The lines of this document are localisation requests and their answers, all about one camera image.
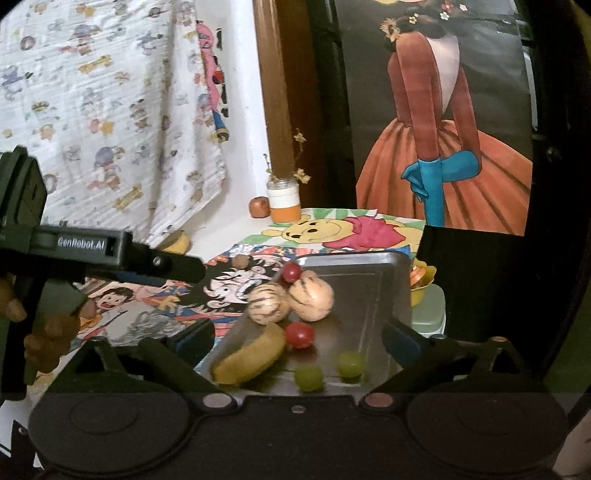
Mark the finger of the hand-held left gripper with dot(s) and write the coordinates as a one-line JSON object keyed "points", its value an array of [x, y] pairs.
{"points": [[175, 267]]}

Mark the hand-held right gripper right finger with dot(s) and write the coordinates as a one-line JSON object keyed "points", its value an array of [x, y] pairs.
{"points": [[401, 344]]}

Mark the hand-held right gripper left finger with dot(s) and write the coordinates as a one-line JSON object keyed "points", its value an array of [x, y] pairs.
{"points": [[196, 339]]}

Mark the green grape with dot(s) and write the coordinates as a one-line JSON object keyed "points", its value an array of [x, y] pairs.
{"points": [[349, 364], [308, 378]]}

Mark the yellow banana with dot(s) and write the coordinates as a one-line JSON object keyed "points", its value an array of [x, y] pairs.
{"points": [[249, 360]]}

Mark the metal tray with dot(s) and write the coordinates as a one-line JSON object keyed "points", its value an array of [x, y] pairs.
{"points": [[360, 295]]}

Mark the striped yellow melon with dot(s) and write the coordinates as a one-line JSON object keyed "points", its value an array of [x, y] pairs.
{"points": [[314, 297], [268, 302]]}

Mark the red cherry tomato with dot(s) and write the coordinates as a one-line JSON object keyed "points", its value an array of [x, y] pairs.
{"points": [[299, 335], [292, 273]]}

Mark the person's left hand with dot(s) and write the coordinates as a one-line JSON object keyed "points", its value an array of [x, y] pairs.
{"points": [[46, 341]]}

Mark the pale green container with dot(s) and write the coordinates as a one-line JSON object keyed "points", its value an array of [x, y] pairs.
{"points": [[429, 314]]}

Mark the colourful anime drawing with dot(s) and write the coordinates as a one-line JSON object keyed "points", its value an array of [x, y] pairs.
{"points": [[231, 286]]}

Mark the yellow bowl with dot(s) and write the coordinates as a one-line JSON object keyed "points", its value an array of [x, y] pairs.
{"points": [[422, 288]]}

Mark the brown nut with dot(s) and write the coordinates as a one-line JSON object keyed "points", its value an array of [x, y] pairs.
{"points": [[240, 261]]}

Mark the brown apple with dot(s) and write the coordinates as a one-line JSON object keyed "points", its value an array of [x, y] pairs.
{"points": [[259, 206]]}

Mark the white and orange jar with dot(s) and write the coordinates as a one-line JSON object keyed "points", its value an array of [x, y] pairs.
{"points": [[284, 203]]}

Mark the dried yellow flowers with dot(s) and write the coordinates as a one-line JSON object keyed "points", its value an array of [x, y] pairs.
{"points": [[302, 175]]}

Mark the printed white blanket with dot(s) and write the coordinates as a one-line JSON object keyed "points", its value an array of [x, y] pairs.
{"points": [[115, 92]]}

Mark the orange dress wall poster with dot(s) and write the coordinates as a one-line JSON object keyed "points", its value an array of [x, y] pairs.
{"points": [[392, 161]]}

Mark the brown wooden door frame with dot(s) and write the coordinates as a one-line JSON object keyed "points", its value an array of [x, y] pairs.
{"points": [[272, 92]]}

